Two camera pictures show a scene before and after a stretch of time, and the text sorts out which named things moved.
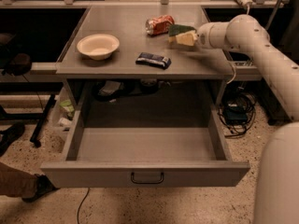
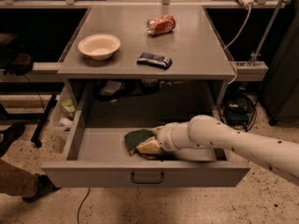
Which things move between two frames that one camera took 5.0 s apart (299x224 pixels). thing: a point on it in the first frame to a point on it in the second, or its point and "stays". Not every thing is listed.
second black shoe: (10, 134) stays
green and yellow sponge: (176, 29) to (135, 137)
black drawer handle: (146, 182) stays
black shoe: (44, 187) stays
